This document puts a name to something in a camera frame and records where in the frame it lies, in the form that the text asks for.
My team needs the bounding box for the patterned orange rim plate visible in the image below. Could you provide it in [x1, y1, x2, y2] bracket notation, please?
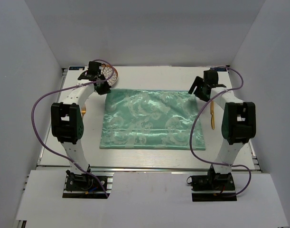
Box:
[102, 64, 118, 86]

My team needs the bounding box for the gold knife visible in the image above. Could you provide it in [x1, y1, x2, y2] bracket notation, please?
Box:
[210, 101, 215, 130]

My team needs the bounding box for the gold fork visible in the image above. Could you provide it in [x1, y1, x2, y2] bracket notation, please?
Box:
[81, 104, 86, 117]

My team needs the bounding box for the green satin cloth napkin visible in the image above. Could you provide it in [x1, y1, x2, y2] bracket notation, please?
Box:
[100, 89, 206, 150]

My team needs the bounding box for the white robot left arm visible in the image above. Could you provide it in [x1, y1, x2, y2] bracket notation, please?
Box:
[51, 61, 111, 190]

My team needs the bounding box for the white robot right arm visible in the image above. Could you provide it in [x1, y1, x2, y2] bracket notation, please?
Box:
[188, 68, 256, 190]

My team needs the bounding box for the blue label sticker right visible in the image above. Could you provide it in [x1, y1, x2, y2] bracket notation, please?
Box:
[210, 67, 227, 72]

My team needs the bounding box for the blue label sticker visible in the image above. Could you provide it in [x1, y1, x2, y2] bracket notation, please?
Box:
[210, 67, 227, 72]
[68, 66, 85, 71]

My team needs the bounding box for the blue label sticker left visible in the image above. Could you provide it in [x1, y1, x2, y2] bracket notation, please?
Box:
[68, 66, 85, 71]

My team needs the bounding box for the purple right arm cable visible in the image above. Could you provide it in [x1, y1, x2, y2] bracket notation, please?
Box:
[190, 66, 252, 197]

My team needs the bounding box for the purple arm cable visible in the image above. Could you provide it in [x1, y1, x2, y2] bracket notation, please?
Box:
[31, 58, 118, 199]
[190, 66, 252, 197]

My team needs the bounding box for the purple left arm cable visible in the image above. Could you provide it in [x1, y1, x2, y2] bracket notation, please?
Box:
[31, 58, 118, 199]

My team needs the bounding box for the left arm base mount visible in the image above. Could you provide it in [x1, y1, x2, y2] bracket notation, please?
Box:
[62, 170, 112, 199]

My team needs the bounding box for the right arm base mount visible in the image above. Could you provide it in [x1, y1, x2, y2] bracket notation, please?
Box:
[186, 168, 237, 202]

